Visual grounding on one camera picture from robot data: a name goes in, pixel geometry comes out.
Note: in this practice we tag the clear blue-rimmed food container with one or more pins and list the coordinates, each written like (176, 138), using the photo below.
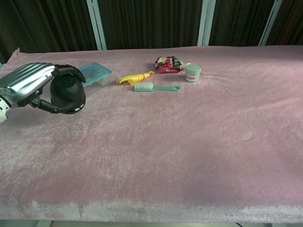
(98, 75)

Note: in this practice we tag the light blue screen frame post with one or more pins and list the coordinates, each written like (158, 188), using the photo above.
(271, 23)
(206, 23)
(98, 30)

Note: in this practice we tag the small white round jar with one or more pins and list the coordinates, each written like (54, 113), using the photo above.
(193, 75)

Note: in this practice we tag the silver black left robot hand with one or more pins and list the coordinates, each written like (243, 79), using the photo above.
(26, 80)

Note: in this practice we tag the black cup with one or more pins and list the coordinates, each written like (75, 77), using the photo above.
(68, 94)

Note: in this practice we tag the green scrub brush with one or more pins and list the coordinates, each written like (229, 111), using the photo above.
(142, 87)

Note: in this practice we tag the red spouted snack pouch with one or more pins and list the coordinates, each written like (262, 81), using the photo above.
(169, 68)

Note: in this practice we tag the yellow rubber chicken toy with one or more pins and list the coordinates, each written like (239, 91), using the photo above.
(132, 77)

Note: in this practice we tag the pink plush table cloth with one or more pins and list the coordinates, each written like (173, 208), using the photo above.
(165, 142)

